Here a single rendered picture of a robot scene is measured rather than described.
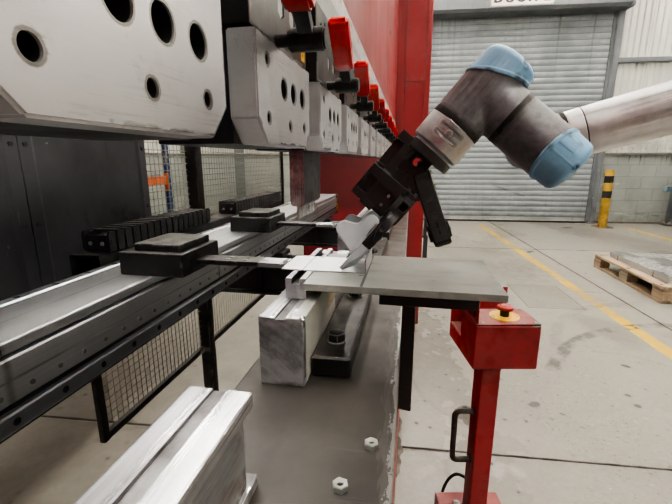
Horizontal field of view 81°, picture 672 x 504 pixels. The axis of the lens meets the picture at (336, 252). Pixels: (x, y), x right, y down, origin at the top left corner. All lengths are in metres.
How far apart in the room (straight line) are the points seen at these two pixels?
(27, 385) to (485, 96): 0.62
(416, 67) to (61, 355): 2.54
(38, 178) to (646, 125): 0.99
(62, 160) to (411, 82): 2.22
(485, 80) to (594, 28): 8.39
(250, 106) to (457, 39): 8.03
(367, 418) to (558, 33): 8.46
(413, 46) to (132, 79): 2.67
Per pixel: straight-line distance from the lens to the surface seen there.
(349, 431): 0.47
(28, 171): 0.88
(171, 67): 0.21
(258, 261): 0.64
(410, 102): 2.76
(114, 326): 0.63
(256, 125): 0.31
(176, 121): 0.21
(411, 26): 2.85
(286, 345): 0.52
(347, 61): 0.51
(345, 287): 0.53
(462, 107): 0.57
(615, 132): 0.72
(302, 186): 0.55
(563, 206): 8.68
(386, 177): 0.56
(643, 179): 9.28
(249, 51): 0.31
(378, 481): 0.42
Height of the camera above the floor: 1.16
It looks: 13 degrees down
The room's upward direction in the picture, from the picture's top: straight up
